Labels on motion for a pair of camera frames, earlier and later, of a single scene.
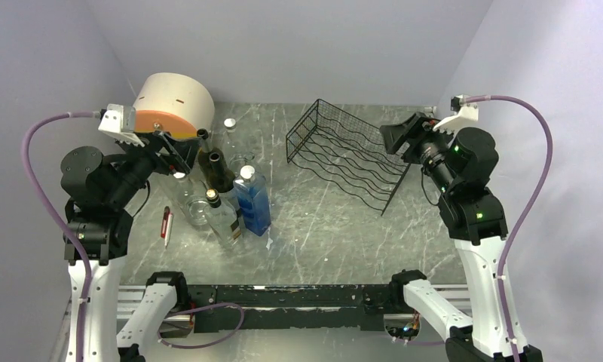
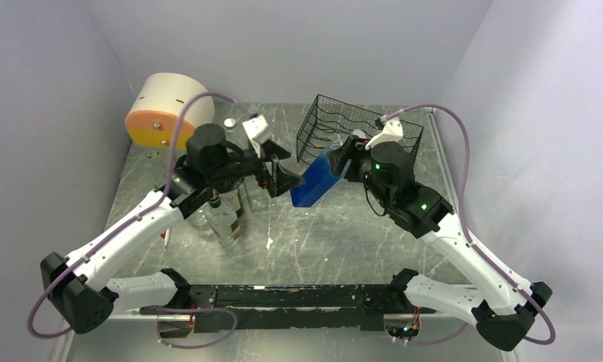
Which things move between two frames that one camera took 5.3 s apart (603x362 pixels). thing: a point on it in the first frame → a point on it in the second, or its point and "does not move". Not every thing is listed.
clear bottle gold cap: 223,219 does not move
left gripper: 184,151 → 279,182
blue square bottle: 253,200 → 319,179
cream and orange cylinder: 174,103 does not move
